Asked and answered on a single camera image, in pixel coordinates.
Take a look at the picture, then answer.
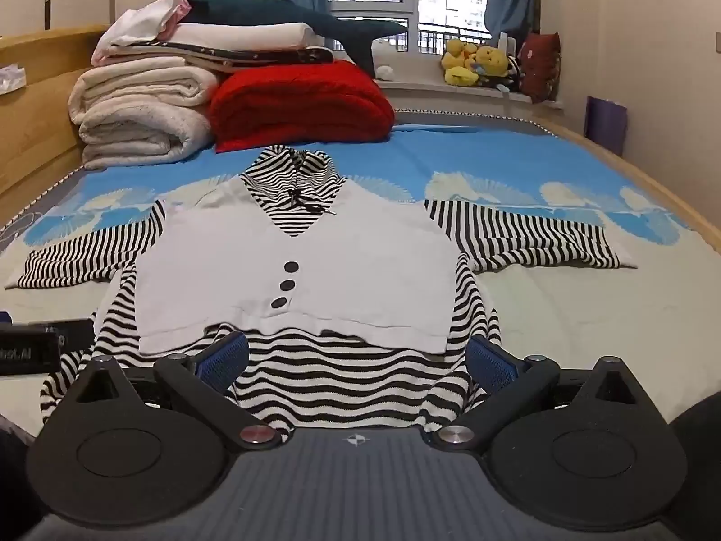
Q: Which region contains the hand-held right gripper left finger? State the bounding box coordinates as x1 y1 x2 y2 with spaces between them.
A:
72 331 281 450

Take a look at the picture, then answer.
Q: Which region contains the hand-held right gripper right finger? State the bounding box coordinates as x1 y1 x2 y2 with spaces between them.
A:
431 335 648 450

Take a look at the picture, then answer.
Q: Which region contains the striped sweater with white vest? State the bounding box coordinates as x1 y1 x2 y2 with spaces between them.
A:
5 145 639 446

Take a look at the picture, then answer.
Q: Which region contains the blue leaf print bedsheet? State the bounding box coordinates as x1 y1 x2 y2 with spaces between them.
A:
0 107 721 463

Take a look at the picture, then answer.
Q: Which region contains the purple bag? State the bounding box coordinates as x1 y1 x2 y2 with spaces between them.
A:
584 95 628 157

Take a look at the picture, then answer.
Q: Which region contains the tissue box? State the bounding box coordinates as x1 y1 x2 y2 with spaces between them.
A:
0 64 28 93

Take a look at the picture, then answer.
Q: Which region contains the red knitted blanket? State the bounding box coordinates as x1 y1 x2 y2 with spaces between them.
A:
210 59 396 154

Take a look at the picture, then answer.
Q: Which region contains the yellow bear plush toy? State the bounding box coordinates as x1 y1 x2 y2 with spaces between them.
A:
475 44 522 91

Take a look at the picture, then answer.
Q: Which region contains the dark red cushion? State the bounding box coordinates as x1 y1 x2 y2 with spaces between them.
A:
517 32 563 105

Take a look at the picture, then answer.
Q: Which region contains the yellow duck plush toy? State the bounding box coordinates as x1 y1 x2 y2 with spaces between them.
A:
440 38 481 87

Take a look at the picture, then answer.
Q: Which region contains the white and pink folded cloth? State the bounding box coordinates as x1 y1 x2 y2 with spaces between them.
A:
90 0 193 66

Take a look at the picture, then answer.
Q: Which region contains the teal shark plush toy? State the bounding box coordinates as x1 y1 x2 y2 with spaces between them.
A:
181 0 410 78

